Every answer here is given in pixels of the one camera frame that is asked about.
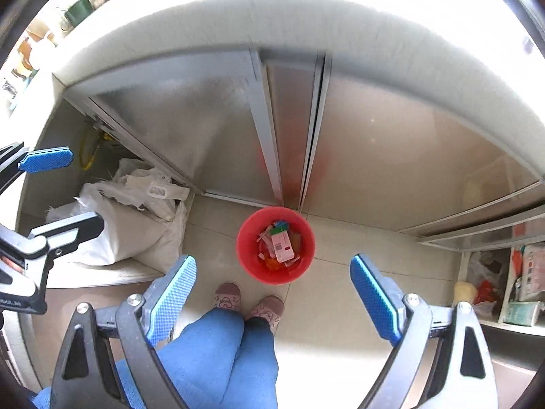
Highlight white woven sack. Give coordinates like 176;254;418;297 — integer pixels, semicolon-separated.
45;182;189;274

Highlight pink white package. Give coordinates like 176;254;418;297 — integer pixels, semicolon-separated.
517;243;545;303

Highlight pink patterned slipper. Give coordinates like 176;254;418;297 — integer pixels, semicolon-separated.
214;282;243;321
246;295;285;336

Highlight yellow gas hose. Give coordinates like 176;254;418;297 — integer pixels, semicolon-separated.
81;125;101;172

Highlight white open shelf unit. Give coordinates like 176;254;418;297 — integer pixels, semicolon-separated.
457;243;545;337

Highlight red plastic bag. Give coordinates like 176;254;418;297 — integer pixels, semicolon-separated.
474;279;497;304

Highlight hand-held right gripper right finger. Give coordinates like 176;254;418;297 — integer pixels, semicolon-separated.
350;253;499;409

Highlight pink white packet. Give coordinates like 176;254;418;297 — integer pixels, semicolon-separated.
270;230;295;263

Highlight cream yellow sponge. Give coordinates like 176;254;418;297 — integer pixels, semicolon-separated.
453;281;478;307

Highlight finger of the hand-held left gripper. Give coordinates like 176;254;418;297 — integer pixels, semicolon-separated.
0;142;74;180
0;212;105;282

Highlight crumpled white plastic bag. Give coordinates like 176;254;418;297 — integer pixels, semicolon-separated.
108;157;190;222

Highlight clear plastic bag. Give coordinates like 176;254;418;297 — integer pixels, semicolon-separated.
468;251;509;286

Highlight green container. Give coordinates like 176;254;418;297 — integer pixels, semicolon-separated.
64;0;95;26

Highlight white green labelled tub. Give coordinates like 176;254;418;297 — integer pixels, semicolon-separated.
504;300;545;327

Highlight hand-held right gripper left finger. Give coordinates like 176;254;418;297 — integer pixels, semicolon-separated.
49;255;197;409

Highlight red plastic bin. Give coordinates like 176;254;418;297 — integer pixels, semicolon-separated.
236;207;316;284

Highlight person's blue trousers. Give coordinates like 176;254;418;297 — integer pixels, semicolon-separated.
32;307;280;409

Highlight metal framed cabinet door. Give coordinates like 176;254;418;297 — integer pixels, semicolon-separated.
263;56;325;213
415;207;545;248
64;49;282;206
300;66;544;234

